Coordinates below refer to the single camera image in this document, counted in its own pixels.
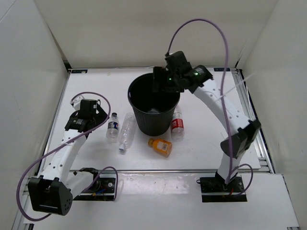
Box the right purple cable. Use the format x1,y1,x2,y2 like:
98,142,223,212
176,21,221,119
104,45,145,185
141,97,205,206
166,19,254,197

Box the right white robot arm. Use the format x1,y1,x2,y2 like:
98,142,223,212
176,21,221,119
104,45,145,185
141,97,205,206
153,51,261,192

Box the front aluminium rail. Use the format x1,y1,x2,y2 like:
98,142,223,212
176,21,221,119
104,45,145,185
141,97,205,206
70,168,266,173

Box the red label clear bottle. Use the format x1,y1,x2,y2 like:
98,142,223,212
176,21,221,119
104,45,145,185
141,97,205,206
170,105,185,142

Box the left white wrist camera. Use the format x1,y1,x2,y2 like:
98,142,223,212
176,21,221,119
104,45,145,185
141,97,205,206
70,95,84,111

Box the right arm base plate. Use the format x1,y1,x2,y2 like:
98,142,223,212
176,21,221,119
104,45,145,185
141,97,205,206
196,176,247,203

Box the black plastic waste bin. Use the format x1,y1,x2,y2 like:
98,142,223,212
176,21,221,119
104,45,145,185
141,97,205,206
128,73,180,136

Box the small clear black-cap bottle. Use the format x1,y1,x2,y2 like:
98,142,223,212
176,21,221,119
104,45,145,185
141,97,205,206
106,112,119,143

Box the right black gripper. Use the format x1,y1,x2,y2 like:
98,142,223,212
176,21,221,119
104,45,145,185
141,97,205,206
152,67,185,92

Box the right aluminium frame rail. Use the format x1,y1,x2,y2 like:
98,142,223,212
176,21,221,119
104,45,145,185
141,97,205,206
231,69,275,173

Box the tall clear crushed bottle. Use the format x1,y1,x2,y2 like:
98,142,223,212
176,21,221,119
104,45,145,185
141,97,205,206
118,113,137,152

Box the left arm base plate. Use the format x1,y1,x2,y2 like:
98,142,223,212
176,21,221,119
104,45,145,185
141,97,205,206
74,176,117,201

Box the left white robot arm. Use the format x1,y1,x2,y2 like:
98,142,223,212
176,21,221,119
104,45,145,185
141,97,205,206
28,98,108,216

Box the orange juice bottle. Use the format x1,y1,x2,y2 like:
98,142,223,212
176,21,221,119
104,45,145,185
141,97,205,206
148,138,173,157

